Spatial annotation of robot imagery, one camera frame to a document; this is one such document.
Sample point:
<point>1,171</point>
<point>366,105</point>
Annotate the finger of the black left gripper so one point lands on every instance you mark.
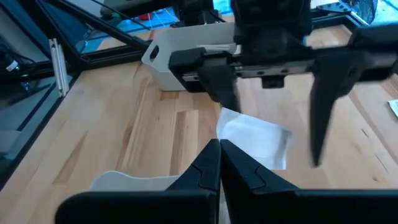
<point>329,81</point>
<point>220,81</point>

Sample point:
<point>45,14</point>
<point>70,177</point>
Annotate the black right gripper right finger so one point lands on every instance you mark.
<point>245,177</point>

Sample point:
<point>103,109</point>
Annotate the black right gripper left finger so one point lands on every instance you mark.
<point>202,174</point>

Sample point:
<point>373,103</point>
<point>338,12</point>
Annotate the plain white bandage wrapper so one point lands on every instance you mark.
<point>255,137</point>

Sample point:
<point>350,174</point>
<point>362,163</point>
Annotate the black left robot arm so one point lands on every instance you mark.
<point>196,11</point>

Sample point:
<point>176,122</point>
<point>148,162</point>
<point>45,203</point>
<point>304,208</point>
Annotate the white plastic bin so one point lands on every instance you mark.
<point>186,37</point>
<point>133,182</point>

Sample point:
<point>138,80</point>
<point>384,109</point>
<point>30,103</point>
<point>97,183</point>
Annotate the white frame bracket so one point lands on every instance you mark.
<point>59,67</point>

